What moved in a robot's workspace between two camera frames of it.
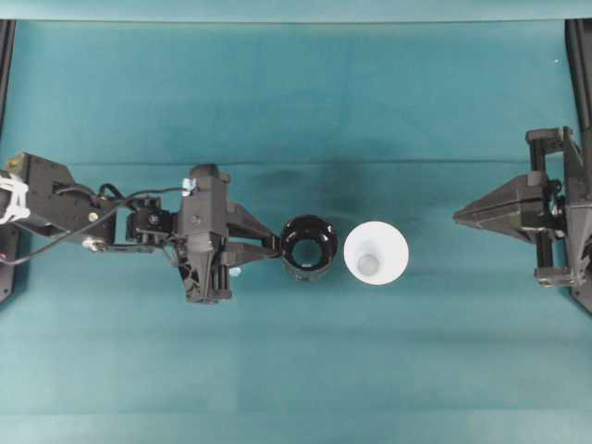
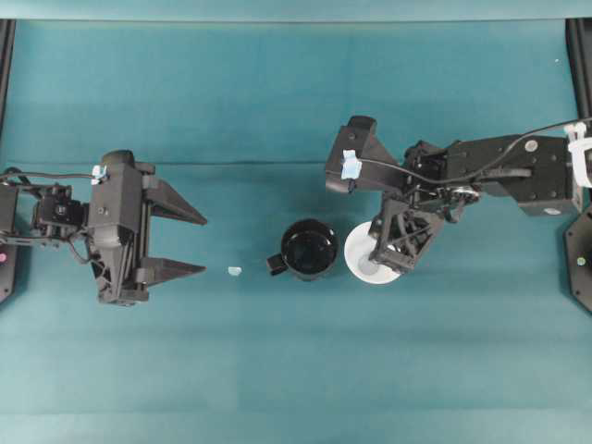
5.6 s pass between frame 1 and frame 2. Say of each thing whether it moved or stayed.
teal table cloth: stayed
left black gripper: moved
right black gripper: moved
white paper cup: stayed
